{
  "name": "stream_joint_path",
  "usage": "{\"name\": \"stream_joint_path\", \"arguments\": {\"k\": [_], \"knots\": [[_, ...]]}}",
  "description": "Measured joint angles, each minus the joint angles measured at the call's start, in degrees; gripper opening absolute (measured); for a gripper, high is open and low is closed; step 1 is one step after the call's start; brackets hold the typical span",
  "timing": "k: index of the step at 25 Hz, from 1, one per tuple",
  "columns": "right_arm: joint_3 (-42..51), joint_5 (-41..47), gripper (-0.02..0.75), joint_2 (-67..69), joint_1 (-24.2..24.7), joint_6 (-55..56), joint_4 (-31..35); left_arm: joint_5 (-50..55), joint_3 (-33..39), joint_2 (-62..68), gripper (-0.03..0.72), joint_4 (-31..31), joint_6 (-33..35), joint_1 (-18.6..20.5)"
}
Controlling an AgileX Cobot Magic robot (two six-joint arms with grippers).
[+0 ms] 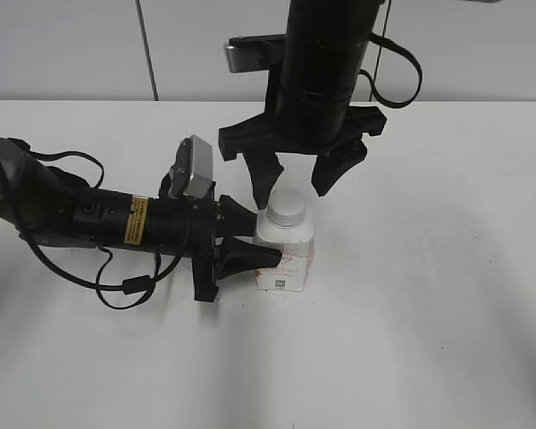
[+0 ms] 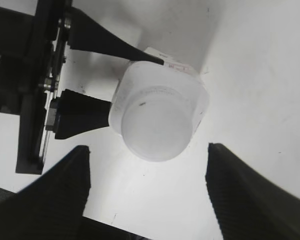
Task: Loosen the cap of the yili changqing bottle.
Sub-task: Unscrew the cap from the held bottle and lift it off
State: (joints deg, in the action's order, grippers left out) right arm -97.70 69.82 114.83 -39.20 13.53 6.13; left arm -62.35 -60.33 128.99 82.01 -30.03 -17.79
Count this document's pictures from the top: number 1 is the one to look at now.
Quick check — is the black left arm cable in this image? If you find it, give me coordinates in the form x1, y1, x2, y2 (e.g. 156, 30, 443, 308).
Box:
17, 149, 193, 310

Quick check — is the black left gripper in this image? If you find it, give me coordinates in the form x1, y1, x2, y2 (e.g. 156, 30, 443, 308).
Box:
159, 174, 281, 302

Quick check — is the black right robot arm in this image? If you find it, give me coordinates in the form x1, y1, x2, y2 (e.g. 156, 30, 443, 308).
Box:
219, 0, 386, 209

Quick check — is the white square plastic bottle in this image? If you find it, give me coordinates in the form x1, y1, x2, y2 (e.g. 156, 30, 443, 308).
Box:
253, 203, 314, 292

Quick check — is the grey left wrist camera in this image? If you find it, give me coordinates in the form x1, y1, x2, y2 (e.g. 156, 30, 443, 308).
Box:
168, 135, 214, 199

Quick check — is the white screw cap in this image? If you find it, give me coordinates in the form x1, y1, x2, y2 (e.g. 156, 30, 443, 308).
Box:
266, 189, 307, 228

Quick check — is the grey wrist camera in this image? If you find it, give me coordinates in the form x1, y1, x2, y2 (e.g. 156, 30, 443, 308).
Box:
224, 34, 285, 73
168, 135, 214, 199

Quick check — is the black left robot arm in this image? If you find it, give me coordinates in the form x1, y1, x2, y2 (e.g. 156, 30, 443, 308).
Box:
0, 136, 281, 303

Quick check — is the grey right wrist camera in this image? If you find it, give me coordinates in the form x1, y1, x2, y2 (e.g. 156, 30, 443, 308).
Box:
224, 34, 285, 73

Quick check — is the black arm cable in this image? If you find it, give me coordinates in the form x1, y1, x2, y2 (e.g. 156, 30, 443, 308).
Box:
359, 31, 424, 108
17, 149, 193, 310

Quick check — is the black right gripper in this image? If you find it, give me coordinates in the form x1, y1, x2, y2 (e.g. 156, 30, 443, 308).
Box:
218, 103, 387, 210

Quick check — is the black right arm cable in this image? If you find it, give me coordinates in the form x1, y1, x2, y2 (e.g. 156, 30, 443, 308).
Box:
359, 31, 424, 108

